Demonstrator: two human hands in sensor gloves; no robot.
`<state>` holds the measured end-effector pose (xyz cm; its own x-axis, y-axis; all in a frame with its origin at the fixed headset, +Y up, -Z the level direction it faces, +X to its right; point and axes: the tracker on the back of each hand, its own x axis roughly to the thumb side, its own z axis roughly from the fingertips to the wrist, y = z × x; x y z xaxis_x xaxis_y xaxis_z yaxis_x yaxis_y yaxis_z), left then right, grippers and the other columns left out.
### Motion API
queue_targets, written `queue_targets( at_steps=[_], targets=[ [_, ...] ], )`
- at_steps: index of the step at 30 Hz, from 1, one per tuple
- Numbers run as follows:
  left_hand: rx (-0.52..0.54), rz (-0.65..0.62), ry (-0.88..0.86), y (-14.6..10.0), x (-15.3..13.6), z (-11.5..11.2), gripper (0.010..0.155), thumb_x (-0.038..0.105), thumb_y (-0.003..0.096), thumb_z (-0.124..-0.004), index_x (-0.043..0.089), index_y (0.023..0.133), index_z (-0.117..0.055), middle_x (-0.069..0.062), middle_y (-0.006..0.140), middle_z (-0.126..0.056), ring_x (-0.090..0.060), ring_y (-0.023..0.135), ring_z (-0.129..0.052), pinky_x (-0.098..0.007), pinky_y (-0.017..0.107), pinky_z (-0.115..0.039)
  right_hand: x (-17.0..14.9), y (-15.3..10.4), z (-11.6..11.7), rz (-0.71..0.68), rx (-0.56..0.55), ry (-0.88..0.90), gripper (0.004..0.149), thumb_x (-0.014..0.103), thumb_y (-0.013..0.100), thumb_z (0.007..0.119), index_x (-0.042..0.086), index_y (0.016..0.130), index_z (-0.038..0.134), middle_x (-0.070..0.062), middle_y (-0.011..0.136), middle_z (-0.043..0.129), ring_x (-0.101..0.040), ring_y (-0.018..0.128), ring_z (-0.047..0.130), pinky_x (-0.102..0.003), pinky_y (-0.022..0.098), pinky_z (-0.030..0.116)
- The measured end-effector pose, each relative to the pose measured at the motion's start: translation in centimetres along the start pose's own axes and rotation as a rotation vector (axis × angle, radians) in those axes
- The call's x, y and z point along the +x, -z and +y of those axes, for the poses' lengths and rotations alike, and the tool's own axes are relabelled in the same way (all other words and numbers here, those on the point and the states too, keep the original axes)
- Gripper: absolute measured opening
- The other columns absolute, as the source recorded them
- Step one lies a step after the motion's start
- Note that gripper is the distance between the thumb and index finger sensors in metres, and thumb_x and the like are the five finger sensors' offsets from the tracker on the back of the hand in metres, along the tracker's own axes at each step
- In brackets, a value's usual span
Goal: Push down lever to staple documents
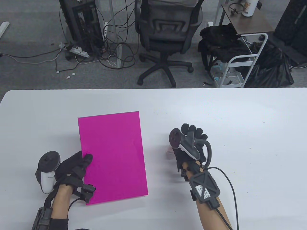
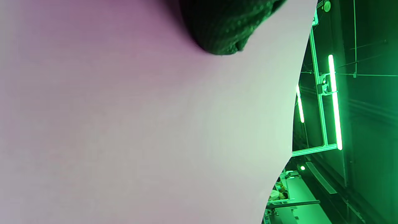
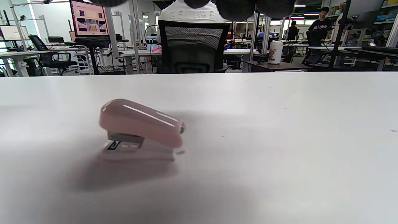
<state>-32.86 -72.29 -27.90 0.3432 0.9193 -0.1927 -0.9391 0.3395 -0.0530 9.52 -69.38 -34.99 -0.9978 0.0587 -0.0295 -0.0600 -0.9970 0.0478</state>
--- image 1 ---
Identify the person's right hand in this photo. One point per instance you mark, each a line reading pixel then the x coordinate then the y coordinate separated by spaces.
pixel 202 151

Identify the person's left hand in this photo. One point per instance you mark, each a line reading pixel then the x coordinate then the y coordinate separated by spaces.
pixel 70 167

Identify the person's right middle finger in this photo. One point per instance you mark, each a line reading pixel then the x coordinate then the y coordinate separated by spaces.
pixel 192 128

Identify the person's left thumb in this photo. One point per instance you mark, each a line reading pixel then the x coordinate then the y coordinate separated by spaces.
pixel 88 192

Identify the person's right little finger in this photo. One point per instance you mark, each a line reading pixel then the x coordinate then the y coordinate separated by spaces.
pixel 204 137

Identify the magenta paper sheet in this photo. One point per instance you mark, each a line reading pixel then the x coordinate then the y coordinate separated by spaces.
pixel 112 153

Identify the person's right forearm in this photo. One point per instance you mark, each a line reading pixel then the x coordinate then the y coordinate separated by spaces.
pixel 211 218

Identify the person's left forearm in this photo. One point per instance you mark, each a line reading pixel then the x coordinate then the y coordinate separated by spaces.
pixel 61 203

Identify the right glove white black controller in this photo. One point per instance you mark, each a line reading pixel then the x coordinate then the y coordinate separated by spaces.
pixel 184 142

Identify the glove white black controller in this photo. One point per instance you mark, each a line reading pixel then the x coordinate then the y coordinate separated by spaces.
pixel 46 171
pixel 184 142

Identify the small pinkish white object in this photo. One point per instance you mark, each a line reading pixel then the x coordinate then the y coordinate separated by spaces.
pixel 169 150

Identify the left glove white black controller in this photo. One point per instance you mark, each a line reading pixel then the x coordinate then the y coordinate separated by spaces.
pixel 46 171

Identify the black cloth bag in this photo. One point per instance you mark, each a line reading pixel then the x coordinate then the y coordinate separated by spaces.
pixel 220 40

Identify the black plastic bag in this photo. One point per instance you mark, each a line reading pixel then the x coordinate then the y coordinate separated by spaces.
pixel 271 69

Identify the black office chair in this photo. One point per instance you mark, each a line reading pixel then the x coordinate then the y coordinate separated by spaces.
pixel 165 31

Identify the white cart with brown top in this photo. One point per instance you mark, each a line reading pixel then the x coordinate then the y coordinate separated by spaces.
pixel 249 24

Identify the white desk leg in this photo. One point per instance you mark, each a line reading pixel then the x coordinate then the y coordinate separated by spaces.
pixel 114 28

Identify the white tumbler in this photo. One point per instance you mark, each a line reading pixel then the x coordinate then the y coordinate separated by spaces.
pixel 249 7

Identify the white power strip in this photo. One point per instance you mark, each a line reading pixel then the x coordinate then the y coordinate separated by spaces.
pixel 78 51

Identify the black cabinet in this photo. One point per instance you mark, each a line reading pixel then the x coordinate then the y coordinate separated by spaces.
pixel 292 24

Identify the black computer tower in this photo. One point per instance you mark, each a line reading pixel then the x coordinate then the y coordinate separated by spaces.
pixel 81 24

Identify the white desk foot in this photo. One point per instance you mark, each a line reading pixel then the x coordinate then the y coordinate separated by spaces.
pixel 3 27

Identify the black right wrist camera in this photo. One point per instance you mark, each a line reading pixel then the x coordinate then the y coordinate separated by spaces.
pixel 204 188

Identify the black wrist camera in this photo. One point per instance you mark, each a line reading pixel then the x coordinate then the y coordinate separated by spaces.
pixel 204 188
pixel 42 218

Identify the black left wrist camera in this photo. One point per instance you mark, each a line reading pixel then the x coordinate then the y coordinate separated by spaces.
pixel 42 218

